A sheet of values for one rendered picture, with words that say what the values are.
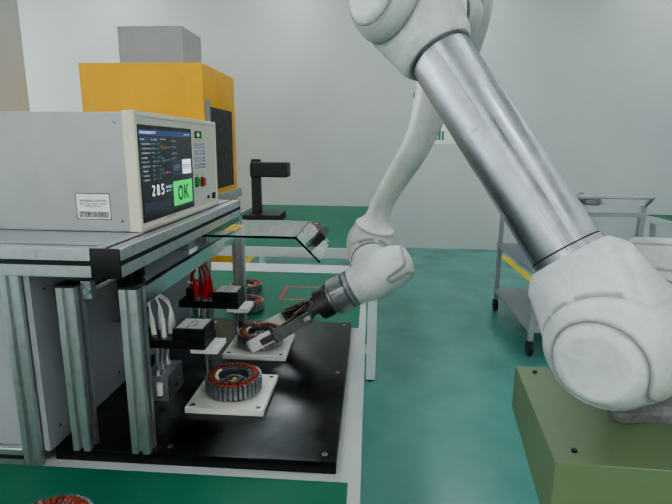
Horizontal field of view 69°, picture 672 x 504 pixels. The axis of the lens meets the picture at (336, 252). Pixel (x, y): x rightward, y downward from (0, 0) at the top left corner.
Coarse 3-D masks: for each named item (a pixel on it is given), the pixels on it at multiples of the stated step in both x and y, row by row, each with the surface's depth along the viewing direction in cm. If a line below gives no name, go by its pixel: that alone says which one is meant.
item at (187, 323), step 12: (180, 324) 96; (192, 324) 97; (204, 324) 97; (156, 336) 96; (168, 336) 96; (180, 336) 94; (192, 336) 94; (204, 336) 94; (156, 348) 96; (168, 348) 95; (180, 348) 95; (192, 348) 94; (204, 348) 94; (216, 348) 95; (156, 360) 96; (168, 360) 101; (156, 372) 97
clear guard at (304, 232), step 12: (216, 228) 121; (240, 228) 121; (252, 228) 121; (264, 228) 121; (276, 228) 121; (288, 228) 122; (300, 228) 122; (312, 228) 130; (300, 240) 111; (324, 240) 131; (312, 252) 112; (324, 252) 121
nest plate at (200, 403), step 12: (204, 384) 102; (264, 384) 102; (192, 396) 97; (204, 396) 97; (252, 396) 97; (264, 396) 97; (192, 408) 93; (204, 408) 92; (216, 408) 92; (228, 408) 92; (240, 408) 92; (252, 408) 93; (264, 408) 93
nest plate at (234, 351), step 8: (288, 336) 128; (232, 344) 122; (288, 344) 122; (224, 352) 117; (232, 352) 117; (240, 352) 117; (248, 352) 118; (256, 352) 118; (264, 352) 118; (272, 352) 118; (280, 352) 118; (288, 352) 120; (264, 360) 116; (272, 360) 116; (280, 360) 116
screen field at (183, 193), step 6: (180, 180) 102; (186, 180) 105; (174, 186) 99; (180, 186) 102; (186, 186) 105; (174, 192) 99; (180, 192) 102; (186, 192) 106; (174, 198) 99; (180, 198) 102; (186, 198) 106; (192, 198) 109; (174, 204) 99; (180, 204) 102
